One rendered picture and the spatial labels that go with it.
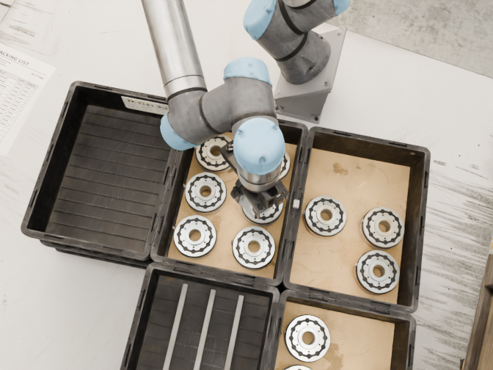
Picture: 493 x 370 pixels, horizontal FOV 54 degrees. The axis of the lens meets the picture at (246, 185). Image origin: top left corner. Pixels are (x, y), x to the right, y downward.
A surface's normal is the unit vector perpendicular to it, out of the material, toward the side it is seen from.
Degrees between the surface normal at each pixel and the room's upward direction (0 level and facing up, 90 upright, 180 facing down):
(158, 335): 0
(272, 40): 79
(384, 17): 0
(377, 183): 0
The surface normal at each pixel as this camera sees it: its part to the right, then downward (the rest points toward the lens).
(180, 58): 0.15, -0.15
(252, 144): -0.03, -0.28
